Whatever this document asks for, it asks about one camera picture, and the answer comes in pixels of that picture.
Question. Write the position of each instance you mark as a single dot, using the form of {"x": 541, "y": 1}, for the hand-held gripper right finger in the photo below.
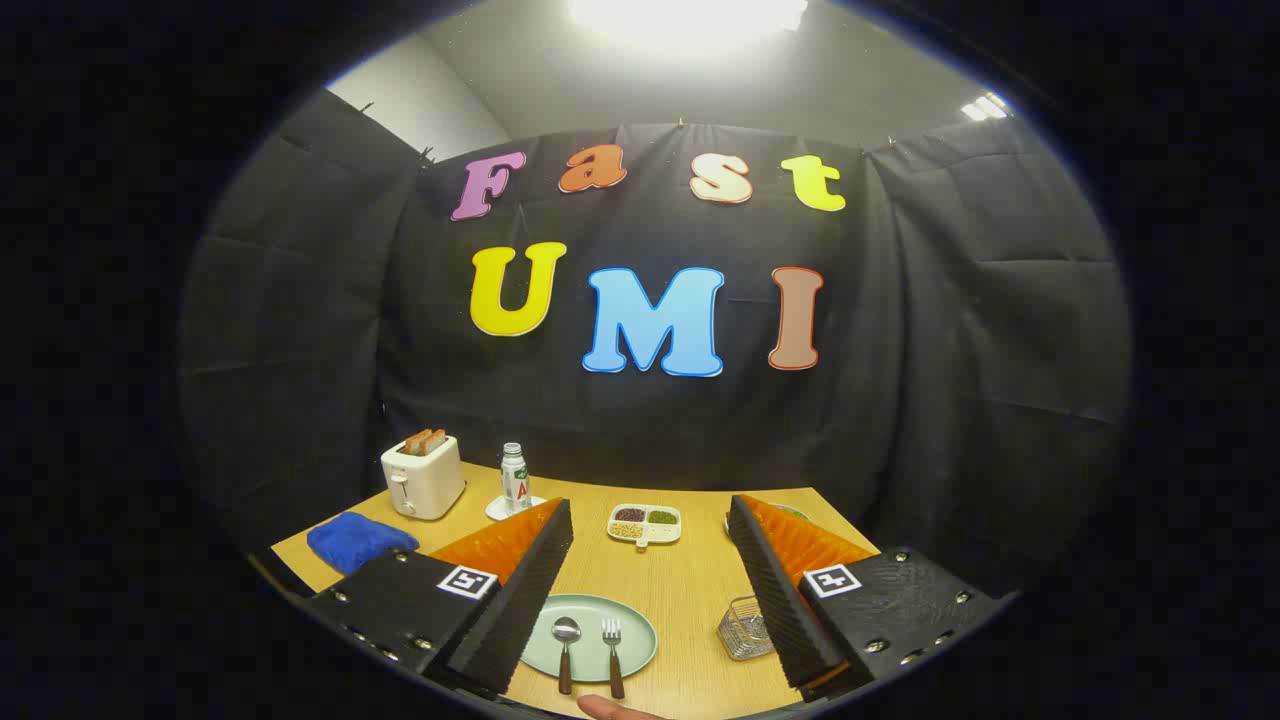
{"x": 785, "y": 610}

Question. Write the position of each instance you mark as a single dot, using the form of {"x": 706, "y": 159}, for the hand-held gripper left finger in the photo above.
{"x": 520, "y": 610}

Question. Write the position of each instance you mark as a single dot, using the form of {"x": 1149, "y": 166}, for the pale green plate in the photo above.
{"x": 590, "y": 608}

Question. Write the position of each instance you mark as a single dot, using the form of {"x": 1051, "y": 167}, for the white food plate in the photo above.
{"x": 798, "y": 512}

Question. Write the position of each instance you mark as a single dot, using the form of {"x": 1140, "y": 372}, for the white square coaster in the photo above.
{"x": 498, "y": 510}

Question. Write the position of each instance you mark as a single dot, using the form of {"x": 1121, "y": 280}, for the small white drink bottle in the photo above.
{"x": 515, "y": 485}

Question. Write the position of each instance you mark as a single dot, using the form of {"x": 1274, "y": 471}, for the white divided bean dish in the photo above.
{"x": 655, "y": 536}

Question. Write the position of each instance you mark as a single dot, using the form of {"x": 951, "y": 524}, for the white toaster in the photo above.
{"x": 425, "y": 480}

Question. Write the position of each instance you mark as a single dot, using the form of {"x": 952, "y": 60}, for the blue folded cloth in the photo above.
{"x": 355, "y": 540}

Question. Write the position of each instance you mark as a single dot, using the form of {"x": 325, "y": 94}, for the toasted bread slice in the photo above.
{"x": 424, "y": 442}

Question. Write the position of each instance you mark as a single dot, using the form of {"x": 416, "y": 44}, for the small ceiling lamp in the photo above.
{"x": 985, "y": 106}

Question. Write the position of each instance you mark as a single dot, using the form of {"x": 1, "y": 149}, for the large ceiling lamp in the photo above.
{"x": 690, "y": 20}

